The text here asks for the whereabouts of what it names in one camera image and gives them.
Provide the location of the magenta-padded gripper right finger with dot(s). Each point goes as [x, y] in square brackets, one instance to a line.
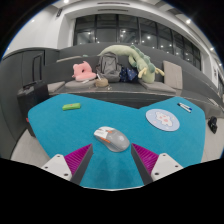
[165, 165]

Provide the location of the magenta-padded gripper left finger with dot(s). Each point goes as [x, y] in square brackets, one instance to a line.
[58, 165]

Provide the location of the grey and white computer mouse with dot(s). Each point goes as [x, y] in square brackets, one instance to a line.
[113, 139]

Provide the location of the round light blue mouse pad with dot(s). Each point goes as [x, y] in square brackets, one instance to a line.
[162, 119]

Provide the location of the green eraser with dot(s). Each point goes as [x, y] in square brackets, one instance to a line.
[71, 106]

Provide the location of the white marker with black cap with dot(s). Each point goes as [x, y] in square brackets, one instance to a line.
[184, 108]

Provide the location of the white marker with blue cap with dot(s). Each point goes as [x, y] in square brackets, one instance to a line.
[186, 107]

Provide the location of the small black bag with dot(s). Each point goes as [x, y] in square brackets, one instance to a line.
[212, 125]

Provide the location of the black suitcase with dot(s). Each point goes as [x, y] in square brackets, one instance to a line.
[32, 98]

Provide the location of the flat light grey seat cushion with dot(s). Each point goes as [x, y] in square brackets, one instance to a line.
[55, 86]

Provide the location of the flat grey square seat cushion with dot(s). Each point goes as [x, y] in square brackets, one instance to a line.
[156, 86]

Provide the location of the flat grey round seat cushion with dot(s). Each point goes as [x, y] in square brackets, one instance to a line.
[78, 84]

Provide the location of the upright beige square cushion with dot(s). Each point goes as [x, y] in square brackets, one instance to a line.
[172, 75]

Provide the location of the small tan round pouch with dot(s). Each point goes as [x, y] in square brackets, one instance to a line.
[101, 82]

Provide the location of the dark blue patterned bag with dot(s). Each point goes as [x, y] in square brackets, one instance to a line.
[128, 74]

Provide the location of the pink plush cushion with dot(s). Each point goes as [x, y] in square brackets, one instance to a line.
[83, 70]

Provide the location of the green dragon plush toy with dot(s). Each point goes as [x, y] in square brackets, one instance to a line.
[146, 66]

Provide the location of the grey backpack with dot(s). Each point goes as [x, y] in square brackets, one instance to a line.
[108, 66]

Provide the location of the large dark glass window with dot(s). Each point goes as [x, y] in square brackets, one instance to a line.
[133, 33]

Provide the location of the ceiling spot lights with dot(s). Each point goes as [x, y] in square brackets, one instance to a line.
[188, 21]

